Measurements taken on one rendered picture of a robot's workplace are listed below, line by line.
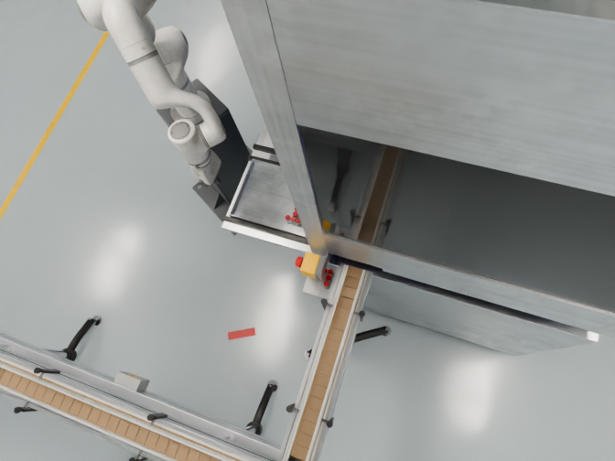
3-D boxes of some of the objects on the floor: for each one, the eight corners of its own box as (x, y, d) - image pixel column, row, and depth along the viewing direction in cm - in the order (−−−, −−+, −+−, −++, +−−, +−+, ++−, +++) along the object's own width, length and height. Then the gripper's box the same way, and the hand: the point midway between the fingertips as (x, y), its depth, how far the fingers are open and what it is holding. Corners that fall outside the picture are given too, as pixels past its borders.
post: (342, 294, 244) (276, -70, 48) (339, 303, 243) (257, -31, 46) (331, 290, 246) (224, -77, 49) (329, 300, 244) (204, -39, 48)
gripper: (198, 134, 140) (215, 161, 157) (179, 173, 136) (199, 197, 153) (218, 139, 139) (233, 166, 156) (199, 178, 134) (218, 201, 152)
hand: (214, 178), depth 153 cm, fingers closed
